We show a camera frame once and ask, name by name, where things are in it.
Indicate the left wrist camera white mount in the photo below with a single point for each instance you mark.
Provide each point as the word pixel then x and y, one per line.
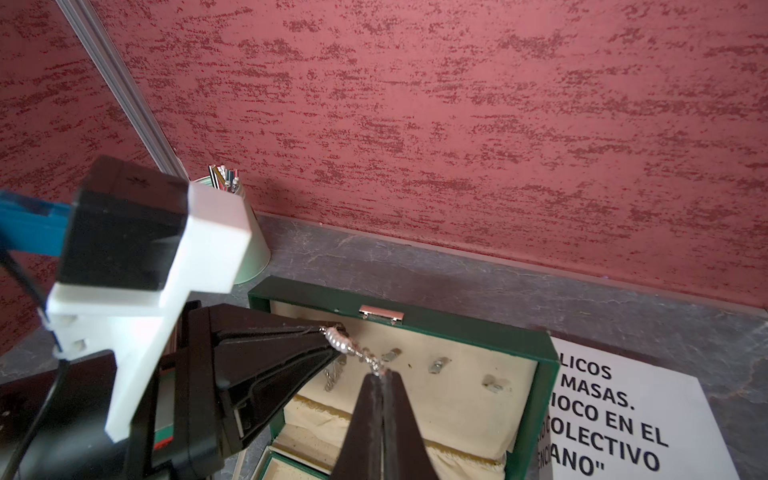
pixel 138 242

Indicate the left aluminium corner post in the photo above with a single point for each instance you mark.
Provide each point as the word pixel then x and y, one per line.
pixel 84 21

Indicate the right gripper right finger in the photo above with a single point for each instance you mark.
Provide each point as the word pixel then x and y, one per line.
pixel 404 454

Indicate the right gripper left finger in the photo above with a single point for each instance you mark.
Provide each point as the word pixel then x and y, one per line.
pixel 361 454

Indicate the coloured pencils bundle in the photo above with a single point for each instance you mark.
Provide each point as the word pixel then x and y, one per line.
pixel 223 178

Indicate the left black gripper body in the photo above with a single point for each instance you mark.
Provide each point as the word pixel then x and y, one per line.
pixel 196 449

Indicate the mint green pencil cup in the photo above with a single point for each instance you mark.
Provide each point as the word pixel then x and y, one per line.
pixel 255 240

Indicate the white printed paper sheet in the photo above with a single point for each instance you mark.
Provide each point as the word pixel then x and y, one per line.
pixel 612 417

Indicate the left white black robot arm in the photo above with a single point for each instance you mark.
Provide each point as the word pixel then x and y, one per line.
pixel 60 422

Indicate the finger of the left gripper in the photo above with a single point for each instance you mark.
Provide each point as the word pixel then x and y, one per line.
pixel 247 340
pixel 255 388

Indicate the green jewelry box beige lining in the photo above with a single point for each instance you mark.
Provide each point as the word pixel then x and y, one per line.
pixel 479 389

